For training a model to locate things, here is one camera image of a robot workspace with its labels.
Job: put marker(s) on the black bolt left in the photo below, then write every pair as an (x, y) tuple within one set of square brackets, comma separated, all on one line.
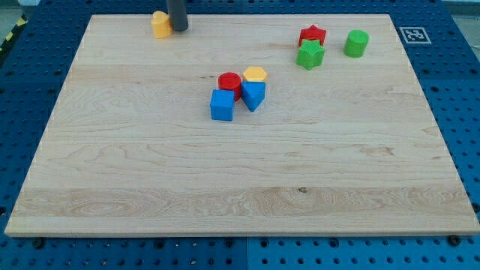
[(38, 243)]

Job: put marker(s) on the red cylinder block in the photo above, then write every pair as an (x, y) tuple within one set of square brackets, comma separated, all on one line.
[(232, 82)]

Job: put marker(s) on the green cylinder block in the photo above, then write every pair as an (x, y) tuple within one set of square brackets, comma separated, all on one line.
[(356, 43)]

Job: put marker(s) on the yellow heart block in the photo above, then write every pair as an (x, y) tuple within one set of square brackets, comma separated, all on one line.
[(161, 25)]

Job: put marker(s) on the white fiducial marker tag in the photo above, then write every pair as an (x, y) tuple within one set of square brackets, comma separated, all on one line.
[(415, 35)]

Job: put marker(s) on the wooden board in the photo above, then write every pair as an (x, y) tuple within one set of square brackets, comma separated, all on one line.
[(349, 148)]

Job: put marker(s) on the green star block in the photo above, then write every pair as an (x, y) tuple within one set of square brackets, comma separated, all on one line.
[(310, 54)]

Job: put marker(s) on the black bolt right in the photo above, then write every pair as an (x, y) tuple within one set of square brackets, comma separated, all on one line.
[(454, 240)]

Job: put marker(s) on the red star block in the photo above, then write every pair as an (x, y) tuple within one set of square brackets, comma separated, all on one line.
[(312, 33)]

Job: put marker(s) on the black bolt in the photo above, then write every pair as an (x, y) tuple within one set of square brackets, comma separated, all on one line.
[(38, 243), (454, 240)]

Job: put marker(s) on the yellow hexagon block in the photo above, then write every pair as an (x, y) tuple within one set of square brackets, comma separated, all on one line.
[(255, 74)]

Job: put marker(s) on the blue triangle block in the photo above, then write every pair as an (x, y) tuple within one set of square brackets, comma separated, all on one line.
[(253, 94)]

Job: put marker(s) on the blue cube block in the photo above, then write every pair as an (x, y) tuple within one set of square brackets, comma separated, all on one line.
[(222, 105)]

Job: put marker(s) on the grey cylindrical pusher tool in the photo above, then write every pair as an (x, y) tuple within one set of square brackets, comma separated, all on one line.
[(178, 14)]

